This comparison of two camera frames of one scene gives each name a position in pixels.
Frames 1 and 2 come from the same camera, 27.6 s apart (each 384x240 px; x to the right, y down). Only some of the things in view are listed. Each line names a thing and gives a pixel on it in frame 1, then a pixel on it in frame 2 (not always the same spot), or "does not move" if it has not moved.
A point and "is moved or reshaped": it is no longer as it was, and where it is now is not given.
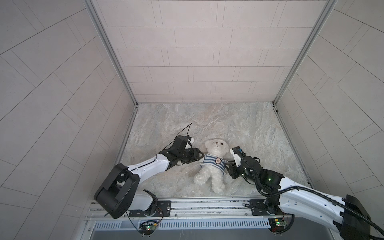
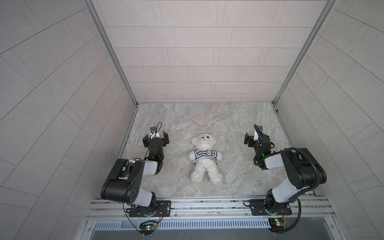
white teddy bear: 212,168 is moved or reshaped
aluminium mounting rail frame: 197,207 does not move
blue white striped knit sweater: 216,162 is moved or reshaped
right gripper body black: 235,167 to 249,140
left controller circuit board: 147,227 does not move
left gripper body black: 191,154 to 155,141
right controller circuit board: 277,224 does not move
